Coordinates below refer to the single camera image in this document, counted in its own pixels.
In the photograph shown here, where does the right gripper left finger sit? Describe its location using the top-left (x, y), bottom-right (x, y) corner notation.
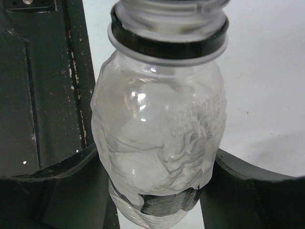
top-left (0, 145), bottom-right (119, 229)

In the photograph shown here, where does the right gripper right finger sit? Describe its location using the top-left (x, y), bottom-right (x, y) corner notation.
top-left (200, 149), bottom-right (305, 229)

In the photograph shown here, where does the short clear bottle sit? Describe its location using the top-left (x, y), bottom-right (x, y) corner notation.
top-left (91, 0), bottom-right (229, 229)

